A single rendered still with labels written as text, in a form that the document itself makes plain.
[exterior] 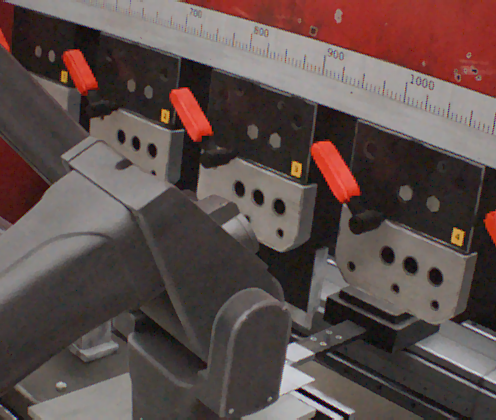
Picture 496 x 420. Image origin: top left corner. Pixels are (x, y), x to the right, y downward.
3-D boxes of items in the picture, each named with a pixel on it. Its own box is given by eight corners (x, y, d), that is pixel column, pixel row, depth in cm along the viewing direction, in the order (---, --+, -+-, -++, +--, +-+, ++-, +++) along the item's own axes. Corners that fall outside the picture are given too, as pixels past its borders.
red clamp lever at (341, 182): (313, 139, 98) (365, 229, 96) (341, 134, 101) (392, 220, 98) (302, 150, 99) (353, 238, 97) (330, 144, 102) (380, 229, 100)
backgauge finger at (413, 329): (241, 352, 128) (246, 316, 126) (372, 300, 146) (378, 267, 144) (314, 393, 120) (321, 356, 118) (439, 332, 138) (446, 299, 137)
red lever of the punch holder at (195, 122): (171, 86, 110) (213, 163, 108) (199, 82, 113) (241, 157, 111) (163, 96, 112) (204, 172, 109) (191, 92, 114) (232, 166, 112)
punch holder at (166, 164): (87, 158, 130) (97, 31, 124) (138, 148, 136) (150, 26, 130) (164, 196, 121) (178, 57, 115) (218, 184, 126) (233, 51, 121)
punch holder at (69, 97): (4, 118, 142) (11, 4, 136) (51, 110, 148) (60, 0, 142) (64, 147, 133) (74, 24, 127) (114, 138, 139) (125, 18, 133)
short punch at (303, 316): (239, 297, 120) (248, 220, 117) (251, 293, 122) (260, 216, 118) (304, 331, 114) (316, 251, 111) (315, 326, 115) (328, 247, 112)
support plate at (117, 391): (27, 414, 107) (27, 406, 107) (203, 352, 125) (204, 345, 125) (135, 498, 96) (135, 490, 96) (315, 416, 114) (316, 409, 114)
